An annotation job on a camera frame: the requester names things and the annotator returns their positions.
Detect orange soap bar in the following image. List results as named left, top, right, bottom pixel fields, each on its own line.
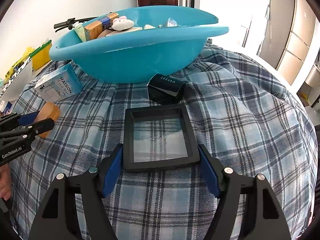
left=34, top=102, right=60, bottom=122

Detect light blue RAISON box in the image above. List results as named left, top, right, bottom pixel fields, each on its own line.
left=35, top=63, right=82, bottom=102

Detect black square frame case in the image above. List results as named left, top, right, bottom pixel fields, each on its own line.
left=123, top=104, right=200, bottom=172

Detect black ZEESEA box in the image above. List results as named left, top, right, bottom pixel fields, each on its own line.
left=147, top=74, right=186, bottom=105

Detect person's left hand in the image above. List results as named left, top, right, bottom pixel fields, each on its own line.
left=0, top=164, right=12, bottom=200

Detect yellow container green lid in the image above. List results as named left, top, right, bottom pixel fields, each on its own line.
left=29, top=40, right=52, bottom=70

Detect blue plaid cloth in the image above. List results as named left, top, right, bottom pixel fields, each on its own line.
left=10, top=43, right=318, bottom=240

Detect light green box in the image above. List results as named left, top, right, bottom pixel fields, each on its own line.
left=74, top=24, right=86, bottom=42

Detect orange and blue box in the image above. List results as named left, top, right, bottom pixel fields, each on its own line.
left=84, top=12, right=119, bottom=41

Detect white pink plush toy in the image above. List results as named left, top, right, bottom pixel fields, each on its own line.
left=111, top=16, right=135, bottom=31

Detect blue plastic basin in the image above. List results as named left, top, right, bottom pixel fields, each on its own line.
left=49, top=5, right=229, bottom=83

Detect gold refrigerator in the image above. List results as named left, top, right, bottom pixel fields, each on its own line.
left=259, top=0, right=316, bottom=85

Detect black scooter handlebar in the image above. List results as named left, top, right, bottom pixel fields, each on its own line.
left=54, top=17, right=94, bottom=32

